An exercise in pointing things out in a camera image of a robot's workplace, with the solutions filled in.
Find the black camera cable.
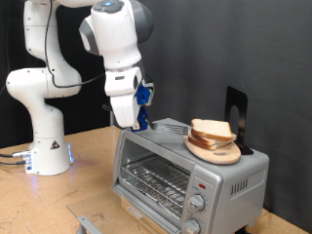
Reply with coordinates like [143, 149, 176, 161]
[43, 0, 105, 90]

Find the round wooden cutting board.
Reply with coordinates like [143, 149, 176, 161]
[183, 136, 242, 166]

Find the black backdrop curtain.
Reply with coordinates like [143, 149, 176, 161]
[0, 0, 113, 149]

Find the wire oven rack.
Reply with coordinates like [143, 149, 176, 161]
[120, 154, 192, 219]

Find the dark grey backdrop curtain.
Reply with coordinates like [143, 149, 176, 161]
[114, 0, 312, 233]

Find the black base cable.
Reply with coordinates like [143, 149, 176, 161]
[0, 149, 32, 159]
[0, 159, 31, 166]

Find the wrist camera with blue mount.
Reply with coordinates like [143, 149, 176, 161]
[136, 82, 156, 107]

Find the black metal bookend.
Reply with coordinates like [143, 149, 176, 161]
[223, 85, 254, 156]

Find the silver toaster oven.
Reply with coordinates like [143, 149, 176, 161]
[111, 118, 271, 234]

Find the glass oven door with handle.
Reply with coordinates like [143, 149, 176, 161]
[66, 188, 178, 234]

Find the metal spatula with blue block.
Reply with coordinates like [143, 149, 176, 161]
[101, 102, 190, 137]

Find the silver oven knob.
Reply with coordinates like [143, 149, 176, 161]
[188, 194, 206, 213]
[183, 218, 201, 234]

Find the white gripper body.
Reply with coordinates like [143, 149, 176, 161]
[109, 93, 144, 130]

